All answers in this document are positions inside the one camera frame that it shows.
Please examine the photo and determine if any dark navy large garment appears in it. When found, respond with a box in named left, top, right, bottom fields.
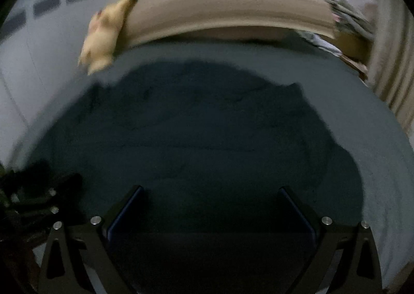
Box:
left=30, top=62, right=363, bottom=293

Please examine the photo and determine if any pile of clothes and papers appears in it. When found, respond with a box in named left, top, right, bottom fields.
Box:
left=297, top=0, right=375, bottom=57

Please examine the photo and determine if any grey-blue bed sheet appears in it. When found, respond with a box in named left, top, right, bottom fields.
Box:
left=10, top=33, right=413, bottom=293

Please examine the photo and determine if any yellow plush toy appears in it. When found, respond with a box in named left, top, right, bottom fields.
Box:
left=78, top=0, right=138, bottom=75

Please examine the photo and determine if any beige pleated curtain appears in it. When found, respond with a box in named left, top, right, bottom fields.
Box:
left=368, top=0, right=413, bottom=136

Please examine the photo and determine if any brown cardboard box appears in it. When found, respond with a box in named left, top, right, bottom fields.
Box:
left=332, top=32, right=372, bottom=82

